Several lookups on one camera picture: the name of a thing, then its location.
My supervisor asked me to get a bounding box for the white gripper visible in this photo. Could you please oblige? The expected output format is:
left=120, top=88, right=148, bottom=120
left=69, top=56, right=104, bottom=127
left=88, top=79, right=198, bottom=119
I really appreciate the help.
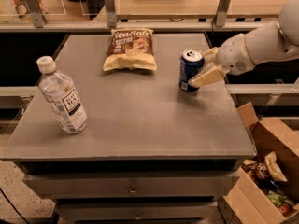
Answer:
left=188, top=34, right=255, bottom=88

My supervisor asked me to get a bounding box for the blue pepsi can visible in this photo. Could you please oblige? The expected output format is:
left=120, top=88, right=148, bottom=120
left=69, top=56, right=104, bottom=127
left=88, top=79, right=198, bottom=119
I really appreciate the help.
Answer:
left=178, top=49, right=205, bottom=92

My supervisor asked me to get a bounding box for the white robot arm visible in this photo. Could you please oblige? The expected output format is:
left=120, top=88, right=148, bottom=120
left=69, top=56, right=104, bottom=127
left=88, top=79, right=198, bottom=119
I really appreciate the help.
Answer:
left=188, top=0, right=299, bottom=88

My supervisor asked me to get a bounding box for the brown sea salt chip bag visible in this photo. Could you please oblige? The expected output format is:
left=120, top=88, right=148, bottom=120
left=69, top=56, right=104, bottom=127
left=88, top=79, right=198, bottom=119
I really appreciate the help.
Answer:
left=103, top=28, right=157, bottom=71

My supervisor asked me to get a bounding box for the brown snack bag in box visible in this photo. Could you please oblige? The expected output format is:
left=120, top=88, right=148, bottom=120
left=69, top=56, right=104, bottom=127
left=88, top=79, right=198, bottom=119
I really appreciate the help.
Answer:
left=242, top=160, right=270, bottom=181

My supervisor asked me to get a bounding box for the cream snack bag in box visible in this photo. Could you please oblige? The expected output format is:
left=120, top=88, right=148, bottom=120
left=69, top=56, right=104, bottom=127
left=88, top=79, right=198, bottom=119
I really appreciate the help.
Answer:
left=264, top=151, right=287, bottom=182

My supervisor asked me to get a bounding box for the green snack bag in box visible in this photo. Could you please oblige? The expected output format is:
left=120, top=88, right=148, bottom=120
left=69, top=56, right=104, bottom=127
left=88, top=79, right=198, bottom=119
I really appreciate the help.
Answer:
left=266, top=191, right=287, bottom=207

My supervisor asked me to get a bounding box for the grey drawer cabinet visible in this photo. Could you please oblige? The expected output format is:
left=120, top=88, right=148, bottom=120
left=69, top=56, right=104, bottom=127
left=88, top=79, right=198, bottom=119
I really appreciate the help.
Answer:
left=0, top=32, right=258, bottom=224

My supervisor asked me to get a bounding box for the cardboard box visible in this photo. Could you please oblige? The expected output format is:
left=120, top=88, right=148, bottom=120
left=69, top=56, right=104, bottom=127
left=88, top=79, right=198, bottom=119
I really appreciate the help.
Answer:
left=224, top=103, right=299, bottom=224

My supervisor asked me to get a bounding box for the upper grey drawer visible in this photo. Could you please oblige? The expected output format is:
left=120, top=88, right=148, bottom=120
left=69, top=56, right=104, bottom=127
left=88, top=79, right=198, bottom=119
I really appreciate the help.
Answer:
left=23, top=172, right=239, bottom=200

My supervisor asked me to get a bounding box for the grey drawer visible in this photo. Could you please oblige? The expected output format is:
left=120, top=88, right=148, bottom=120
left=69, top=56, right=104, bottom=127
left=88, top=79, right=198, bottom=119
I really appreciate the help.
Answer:
left=55, top=202, right=217, bottom=222
left=23, top=172, right=239, bottom=200

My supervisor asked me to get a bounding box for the clear tea bottle white cap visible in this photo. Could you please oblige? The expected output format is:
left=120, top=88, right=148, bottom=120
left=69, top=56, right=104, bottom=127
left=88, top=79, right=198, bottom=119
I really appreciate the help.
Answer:
left=36, top=56, right=88, bottom=133

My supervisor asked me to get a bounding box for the lower grey drawer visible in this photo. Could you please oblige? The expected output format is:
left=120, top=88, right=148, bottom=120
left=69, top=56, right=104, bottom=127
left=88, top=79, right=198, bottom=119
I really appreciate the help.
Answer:
left=55, top=202, right=217, bottom=222

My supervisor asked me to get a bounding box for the right metal bracket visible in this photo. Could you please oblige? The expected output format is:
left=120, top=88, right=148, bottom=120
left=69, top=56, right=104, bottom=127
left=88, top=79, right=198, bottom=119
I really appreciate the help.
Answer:
left=214, top=0, right=231, bottom=27

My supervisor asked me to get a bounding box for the metal bracket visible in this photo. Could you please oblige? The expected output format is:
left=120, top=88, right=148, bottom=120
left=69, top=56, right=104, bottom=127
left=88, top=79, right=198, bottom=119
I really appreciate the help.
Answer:
left=214, top=0, right=231, bottom=27
left=104, top=0, right=118, bottom=28
left=25, top=0, right=46, bottom=28

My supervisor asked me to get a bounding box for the middle metal bracket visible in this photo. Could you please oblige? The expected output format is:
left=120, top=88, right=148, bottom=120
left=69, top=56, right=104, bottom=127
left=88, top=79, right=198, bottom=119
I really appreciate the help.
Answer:
left=104, top=0, right=118, bottom=28

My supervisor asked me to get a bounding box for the left metal bracket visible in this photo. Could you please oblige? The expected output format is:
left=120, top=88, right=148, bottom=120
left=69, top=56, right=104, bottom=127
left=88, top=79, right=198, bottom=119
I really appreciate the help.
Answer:
left=25, top=0, right=46, bottom=28

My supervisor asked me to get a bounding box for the black floor cable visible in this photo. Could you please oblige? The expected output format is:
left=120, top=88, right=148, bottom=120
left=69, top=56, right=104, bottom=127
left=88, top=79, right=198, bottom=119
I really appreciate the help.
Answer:
left=0, top=187, right=32, bottom=224

